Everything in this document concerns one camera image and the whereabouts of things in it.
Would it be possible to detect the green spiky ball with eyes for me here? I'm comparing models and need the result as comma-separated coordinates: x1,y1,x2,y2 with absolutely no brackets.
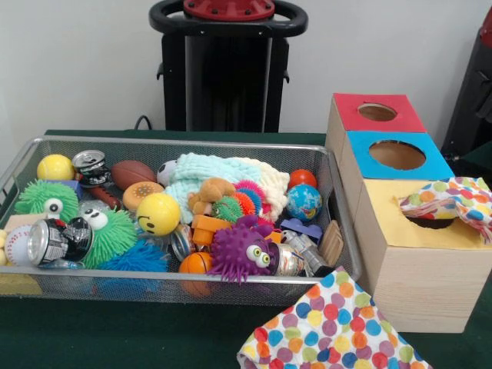
77,208,141,270

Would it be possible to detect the cream yellow cloth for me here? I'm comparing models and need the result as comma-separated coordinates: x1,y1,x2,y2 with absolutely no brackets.
246,159,291,220

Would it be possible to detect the colourful patterned cloth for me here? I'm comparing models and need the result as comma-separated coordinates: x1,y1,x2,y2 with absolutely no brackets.
398,177,492,245
237,267,433,369

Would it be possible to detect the dark green table cloth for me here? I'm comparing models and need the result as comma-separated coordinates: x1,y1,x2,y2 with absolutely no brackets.
0,129,492,369

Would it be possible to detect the small brown football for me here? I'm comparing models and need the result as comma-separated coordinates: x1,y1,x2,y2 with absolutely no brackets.
112,159,158,191

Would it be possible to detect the wooden box with three holes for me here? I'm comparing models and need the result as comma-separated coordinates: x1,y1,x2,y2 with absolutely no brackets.
325,93,492,334

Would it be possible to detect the light teal cloth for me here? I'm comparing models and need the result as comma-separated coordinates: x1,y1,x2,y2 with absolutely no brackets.
164,152,264,204

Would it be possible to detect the purple spiky monster toy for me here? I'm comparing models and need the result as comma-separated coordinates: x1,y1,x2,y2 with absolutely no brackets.
208,215,281,284

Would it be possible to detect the yellow ball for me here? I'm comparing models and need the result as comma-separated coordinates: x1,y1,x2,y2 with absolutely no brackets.
138,193,183,238
38,153,75,182

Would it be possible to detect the blue spiky ball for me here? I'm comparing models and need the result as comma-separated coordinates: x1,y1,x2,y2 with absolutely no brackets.
96,242,171,301

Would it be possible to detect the brown monkey toy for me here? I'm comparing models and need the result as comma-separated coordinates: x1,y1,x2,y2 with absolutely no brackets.
188,177,238,218

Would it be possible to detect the blue globe ball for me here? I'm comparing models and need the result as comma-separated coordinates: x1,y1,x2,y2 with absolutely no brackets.
286,184,324,222

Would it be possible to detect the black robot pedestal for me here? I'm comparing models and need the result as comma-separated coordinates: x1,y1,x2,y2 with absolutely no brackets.
149,0,308,131

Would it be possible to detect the shallow clear bin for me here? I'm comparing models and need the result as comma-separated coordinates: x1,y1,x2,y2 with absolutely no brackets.
0,136,364,308

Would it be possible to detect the small soccer ball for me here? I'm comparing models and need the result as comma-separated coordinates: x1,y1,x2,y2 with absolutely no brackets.
157,160,179,188

